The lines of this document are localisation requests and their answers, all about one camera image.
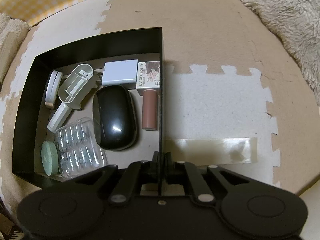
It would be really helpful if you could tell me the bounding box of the black computer mouse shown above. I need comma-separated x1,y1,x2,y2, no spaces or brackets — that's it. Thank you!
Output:
92,85,137,151

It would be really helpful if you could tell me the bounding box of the clear plastic battery case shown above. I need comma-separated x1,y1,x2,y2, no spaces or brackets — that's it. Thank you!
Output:
54,117,107,179

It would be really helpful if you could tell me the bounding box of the green round disc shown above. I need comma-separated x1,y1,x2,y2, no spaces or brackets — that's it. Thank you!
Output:
41,140,59,176

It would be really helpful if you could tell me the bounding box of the grey-green plastic handled holder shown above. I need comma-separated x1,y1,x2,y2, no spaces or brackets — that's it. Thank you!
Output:
47,63,99,133

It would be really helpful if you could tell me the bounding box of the clear plastic tape strip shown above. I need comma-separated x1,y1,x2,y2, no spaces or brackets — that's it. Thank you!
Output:
163,138,258,166

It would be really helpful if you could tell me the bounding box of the UV gel polish bottle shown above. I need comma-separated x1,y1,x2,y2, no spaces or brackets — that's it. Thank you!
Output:
136,61,161,131

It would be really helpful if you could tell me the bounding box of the black open box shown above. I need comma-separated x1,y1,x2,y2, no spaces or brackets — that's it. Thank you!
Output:
12,27,163,188

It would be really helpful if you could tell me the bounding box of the fluffy beige cushion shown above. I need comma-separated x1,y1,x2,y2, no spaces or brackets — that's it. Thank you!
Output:
0,13,31,86

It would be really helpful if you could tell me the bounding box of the fluffy white cushion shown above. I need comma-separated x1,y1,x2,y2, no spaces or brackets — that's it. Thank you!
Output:
240,0,319,99

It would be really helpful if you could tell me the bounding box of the white USB wall charger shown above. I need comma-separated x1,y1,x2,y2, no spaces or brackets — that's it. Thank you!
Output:
95,60,138,89

